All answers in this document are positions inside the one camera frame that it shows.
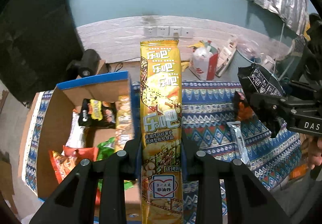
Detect black orange snack bag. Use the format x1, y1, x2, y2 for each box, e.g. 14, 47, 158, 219
232, 91, 254, 122

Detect green peanut snack bag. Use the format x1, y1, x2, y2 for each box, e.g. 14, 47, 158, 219
97, 137, 134, 191

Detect long golden chips pack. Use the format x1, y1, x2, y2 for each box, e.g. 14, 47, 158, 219
140, 40, 183, 223

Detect person right hand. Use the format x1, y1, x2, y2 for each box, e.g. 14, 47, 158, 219
308, 136, 322, 169

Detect silver wrapped snack bar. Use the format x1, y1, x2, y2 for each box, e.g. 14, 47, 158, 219
226, 121, 250, 165

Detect orange red snack bag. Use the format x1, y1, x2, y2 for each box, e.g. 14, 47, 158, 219
49, 146, 102, 205

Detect white electric kettle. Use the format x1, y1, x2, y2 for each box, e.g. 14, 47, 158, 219
261, 55, 275, 71

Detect blue patterned bed cloth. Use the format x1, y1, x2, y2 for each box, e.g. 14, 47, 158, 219
21, 81, 302, 224

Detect red white carton box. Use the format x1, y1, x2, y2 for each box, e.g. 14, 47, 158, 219
189, 40, 219, 81

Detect black yellow snack bag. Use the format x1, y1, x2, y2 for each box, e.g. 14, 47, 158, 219
78, 99, 117, 129

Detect blue edged cardboard box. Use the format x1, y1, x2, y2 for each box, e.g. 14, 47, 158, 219
31, 71, 142, 223

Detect black round speaker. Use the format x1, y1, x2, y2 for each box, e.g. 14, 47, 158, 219
66, 49, 101, 78

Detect black hanging coat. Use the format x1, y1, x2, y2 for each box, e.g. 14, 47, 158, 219
1, 0, 84, 103

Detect white wall socket strip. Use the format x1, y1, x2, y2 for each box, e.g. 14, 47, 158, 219
143, 26, 194, 38

